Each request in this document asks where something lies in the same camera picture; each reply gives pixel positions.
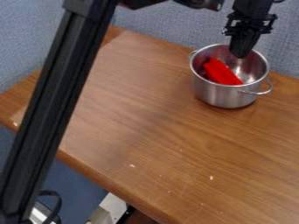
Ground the white box below table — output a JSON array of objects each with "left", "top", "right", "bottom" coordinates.
[{"left": 29, "top": 206, "right": 50, "bottom": 224}]

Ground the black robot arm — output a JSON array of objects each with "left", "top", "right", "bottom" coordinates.
[{"left": 173, "top": 0, "right": 284, "bottom": 59}]

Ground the dark vertical bar at left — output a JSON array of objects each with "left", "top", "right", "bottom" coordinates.
[{"left": 0, "top": 0, "right": 118, "bottom": 224}]

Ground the black cable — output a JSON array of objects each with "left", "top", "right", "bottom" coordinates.
[{"left": 36, "top": 190, "right": 62, "bottom": 224}]

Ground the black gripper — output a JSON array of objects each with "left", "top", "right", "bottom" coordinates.
[{"left": 221, "top": 11, "right": 277, "bottom": 58}]

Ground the white table bracket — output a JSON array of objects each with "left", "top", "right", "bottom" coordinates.
[{"left": 85, "top": 193, "right": 126, "bottom": 224}]

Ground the red star-shaped block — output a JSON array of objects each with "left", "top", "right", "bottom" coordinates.
[{"left": 203, "top": 58, "right": 243, "bottom": 85}]

